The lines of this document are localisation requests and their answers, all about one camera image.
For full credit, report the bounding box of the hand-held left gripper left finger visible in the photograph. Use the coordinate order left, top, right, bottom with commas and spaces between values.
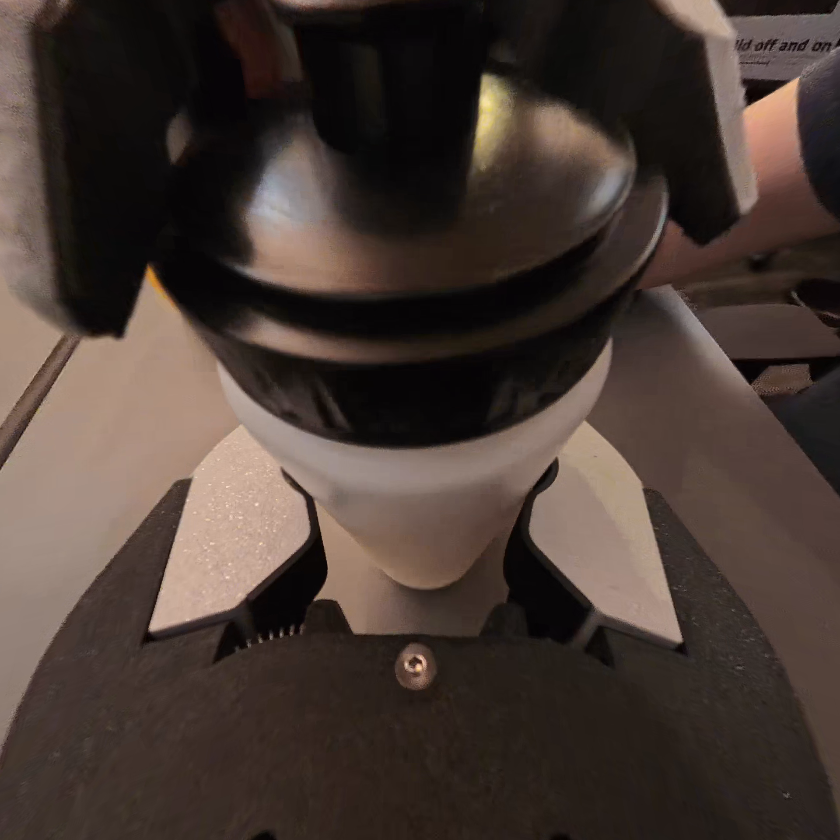
147, 424, 329, 643

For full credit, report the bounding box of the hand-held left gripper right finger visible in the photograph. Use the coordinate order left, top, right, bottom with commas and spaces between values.
504, 422, 685, 649

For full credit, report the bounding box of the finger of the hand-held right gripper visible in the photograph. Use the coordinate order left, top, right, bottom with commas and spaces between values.
551, 0, 760, 248
0, 0, 217, 340

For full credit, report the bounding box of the white plastic bottle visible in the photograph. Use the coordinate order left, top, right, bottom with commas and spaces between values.
217, 341, 614, 592

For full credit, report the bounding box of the black bottle lid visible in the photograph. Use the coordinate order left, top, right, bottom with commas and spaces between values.
147, 0, 670, 448

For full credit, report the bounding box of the person's right forearm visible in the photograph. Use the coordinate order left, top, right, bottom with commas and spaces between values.
640, 74, 840, 291

